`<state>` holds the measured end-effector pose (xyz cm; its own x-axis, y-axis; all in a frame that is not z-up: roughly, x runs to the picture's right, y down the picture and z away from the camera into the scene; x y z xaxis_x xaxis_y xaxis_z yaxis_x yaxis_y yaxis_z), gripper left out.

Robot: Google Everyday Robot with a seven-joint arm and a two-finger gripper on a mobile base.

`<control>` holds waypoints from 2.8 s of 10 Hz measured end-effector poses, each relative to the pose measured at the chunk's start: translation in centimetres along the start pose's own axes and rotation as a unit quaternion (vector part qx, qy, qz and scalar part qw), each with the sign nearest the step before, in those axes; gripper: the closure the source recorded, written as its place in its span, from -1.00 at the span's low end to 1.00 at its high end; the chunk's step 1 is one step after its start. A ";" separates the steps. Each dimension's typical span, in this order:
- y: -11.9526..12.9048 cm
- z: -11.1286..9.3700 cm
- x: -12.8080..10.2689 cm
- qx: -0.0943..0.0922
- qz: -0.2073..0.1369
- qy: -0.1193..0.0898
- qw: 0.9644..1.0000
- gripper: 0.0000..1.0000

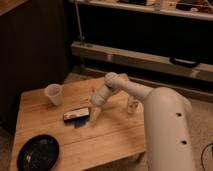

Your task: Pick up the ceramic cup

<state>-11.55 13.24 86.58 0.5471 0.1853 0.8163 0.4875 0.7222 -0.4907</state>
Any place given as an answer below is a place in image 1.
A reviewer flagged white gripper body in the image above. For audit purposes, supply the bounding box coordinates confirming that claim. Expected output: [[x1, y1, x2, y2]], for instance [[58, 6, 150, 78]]
[[91, 85, 115, 106]]

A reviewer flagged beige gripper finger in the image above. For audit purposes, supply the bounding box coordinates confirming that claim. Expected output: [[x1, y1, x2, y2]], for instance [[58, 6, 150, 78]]
[[81, 97, 91, 103], [90, 107, 101, 122]]

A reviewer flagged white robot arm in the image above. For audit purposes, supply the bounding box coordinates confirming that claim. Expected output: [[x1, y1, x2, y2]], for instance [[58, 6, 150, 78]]
[[90, 72, 196, 171]]

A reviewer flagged black and white box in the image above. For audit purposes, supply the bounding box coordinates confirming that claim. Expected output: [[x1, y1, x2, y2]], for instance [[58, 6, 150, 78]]
[[63, 107, 90, 123]]

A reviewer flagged orange marker pen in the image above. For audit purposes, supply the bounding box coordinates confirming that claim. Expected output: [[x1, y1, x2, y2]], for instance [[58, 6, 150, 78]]
[[91, 86, 96, 92]]

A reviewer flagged wooden table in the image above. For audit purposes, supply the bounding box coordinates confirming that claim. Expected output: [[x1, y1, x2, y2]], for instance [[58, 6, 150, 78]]
[[9, 78, 145, 171]]

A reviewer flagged clear glass jar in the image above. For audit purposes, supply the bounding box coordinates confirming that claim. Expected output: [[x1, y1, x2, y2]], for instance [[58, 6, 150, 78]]
[[127, 96, 139, 114]]

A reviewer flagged long grey case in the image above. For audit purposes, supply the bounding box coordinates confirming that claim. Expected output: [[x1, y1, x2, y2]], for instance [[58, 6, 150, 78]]
[[71, 41, 213, 82]]

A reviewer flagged black round plate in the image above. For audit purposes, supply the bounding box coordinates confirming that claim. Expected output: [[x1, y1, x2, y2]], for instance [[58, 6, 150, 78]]
[[16, 134, 59, 171]]

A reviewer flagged metal pole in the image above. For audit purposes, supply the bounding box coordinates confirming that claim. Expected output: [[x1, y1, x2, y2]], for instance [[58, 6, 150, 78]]
[[74, 0, 85, 45]]

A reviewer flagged dark wooden cabinet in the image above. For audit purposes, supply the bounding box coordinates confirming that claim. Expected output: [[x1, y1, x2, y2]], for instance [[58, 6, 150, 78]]
[[0, 0, 69, 132]]

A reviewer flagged cluttered upper shelf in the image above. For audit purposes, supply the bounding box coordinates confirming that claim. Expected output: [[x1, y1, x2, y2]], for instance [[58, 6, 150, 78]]
[[68, 0, 213, 21]]

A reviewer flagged black case handle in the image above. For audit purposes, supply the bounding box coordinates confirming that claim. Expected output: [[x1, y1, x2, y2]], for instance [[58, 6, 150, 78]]
[[169, 57, 200, 68]]

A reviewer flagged black cable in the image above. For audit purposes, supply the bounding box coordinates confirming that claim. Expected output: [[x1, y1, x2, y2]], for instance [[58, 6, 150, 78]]
[[200, 142, 213, 171]]

